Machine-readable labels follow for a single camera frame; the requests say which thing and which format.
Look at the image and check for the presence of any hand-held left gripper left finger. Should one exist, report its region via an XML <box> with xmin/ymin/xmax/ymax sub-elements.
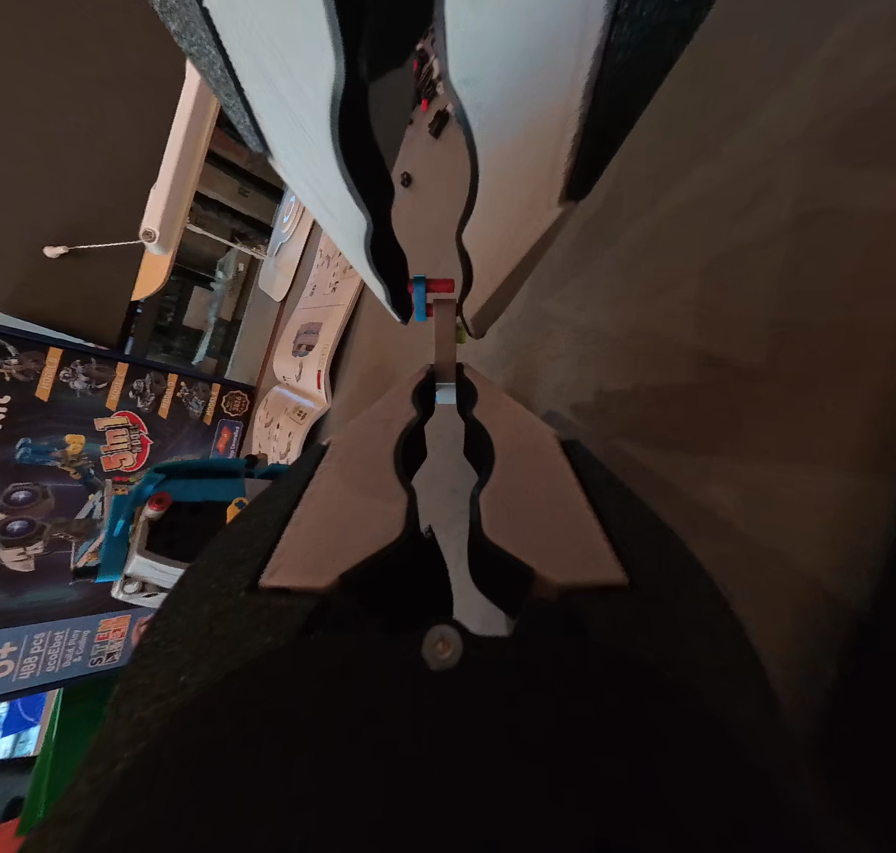
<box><xmin>259</xmin><ymin>365</ymin><xmax>431</xmax><ymax>592</ymax></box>

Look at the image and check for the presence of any grey angled beam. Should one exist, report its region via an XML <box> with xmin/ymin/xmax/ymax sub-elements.
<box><xmin>434</xmin><ymin>296</ymin><xmax>461</xmax><ymax>406</ymax></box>

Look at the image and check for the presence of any instruction booklet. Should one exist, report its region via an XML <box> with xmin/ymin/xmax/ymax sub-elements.
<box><xmin>248</xmin><ymin>226</ymin><xmax>365</xmax><ymax>465</ymax></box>

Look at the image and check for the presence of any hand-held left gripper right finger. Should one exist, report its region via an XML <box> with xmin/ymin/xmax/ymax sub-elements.
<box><xmin>456</xmin><ymin>365</ymin><xmax>630</xmax><ymax>591</ymax></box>

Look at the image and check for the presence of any dark blue robot kit box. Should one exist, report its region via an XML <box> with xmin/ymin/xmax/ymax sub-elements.
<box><xmin>0</xmin><ymin>314</ymin><xmax>256</xmax><ymax>700</ymax></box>

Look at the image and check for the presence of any white folding stand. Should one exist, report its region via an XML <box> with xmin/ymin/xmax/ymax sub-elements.
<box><xmin>42</xmin><ymin>62</ymin><xmax>316</xmax><ymax>304</ymax></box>

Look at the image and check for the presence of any black board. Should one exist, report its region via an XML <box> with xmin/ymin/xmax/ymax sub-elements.
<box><xmin>0</xmin><ymin>0</ymin><xmax>190</xmax><ymax>350</ymax></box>

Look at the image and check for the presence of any pile of small brick pieces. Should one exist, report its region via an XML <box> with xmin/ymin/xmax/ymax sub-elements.
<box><xmin>399</xmin><ymin>27</ymin><xmax>456</xmax><ymax>189</ymax></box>

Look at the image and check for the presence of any green plastic bin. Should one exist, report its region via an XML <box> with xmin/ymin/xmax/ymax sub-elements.
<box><xmin>0</xmin><ymin>685</ymin><xmax>120</xmax><ymax>840</ymax></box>

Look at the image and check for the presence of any grey blue brick robot model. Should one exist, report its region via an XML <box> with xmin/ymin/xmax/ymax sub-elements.
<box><xmin>91</xmin><ymin>457</ymin><xmax>291</xmax><ymax>605</ymax></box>

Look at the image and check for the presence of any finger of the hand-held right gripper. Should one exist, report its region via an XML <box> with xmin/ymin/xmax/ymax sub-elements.
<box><xmin>437</xmin><ymin>0</ymin><xmax>629</xmax><ymax>340</ymax></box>
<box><xmin>182</xmin><ymin>0</ymin><xmax>414</xmax><ymax>325</ymax></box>

